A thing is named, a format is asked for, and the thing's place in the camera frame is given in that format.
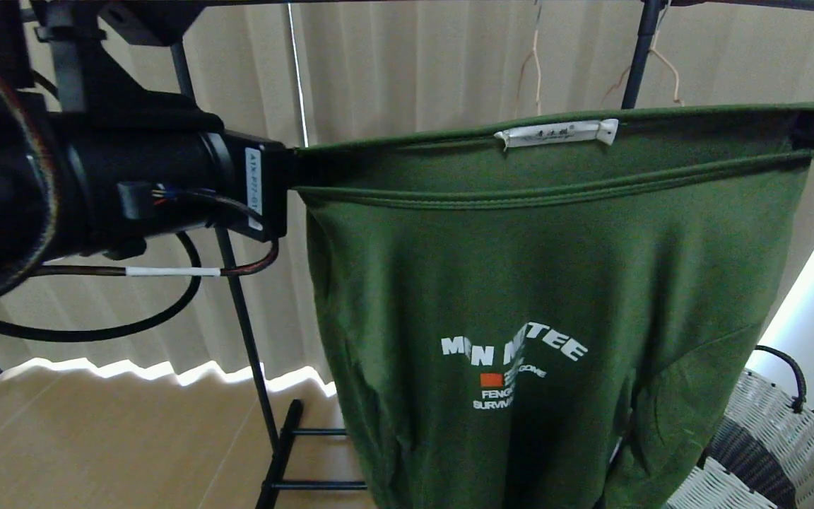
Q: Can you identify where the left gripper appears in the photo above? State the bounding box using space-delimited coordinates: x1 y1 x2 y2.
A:
59 113 290 259

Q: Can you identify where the green long-sleeved shirt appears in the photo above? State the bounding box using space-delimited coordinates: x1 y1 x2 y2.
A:
293 100 814 509

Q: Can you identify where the pink clothes hanger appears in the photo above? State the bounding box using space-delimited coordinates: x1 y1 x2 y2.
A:
601 27 685 110
516 0 546 118

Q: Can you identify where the black clothes rack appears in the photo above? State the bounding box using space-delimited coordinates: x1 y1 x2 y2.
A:
22 0 814 509

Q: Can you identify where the white laundry basket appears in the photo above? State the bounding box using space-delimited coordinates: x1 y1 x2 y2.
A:
661 344 814 509

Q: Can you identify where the beige curtain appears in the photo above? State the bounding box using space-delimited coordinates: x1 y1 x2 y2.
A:
0 0 814 388

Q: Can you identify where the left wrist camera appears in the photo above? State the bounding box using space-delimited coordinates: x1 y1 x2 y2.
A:
31 0 225 135

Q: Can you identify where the black cable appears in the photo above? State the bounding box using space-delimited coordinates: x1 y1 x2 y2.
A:
0 232 203 344

